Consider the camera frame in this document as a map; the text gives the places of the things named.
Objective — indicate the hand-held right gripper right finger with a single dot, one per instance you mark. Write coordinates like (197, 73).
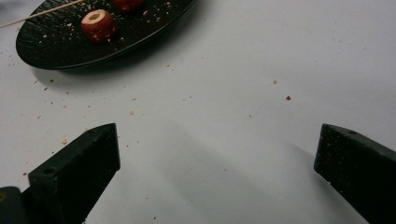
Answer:
(358, 168)

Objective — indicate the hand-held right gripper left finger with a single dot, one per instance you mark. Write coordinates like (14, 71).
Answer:
(77, 174)

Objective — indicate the thin wooden skewer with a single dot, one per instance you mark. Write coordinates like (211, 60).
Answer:
(37, 14)

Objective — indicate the black round plate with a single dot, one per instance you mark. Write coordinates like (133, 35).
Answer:
(140, 34)

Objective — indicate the red cored hawthorn fruit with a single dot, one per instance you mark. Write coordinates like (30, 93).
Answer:
(99, 27)
(127, 4)

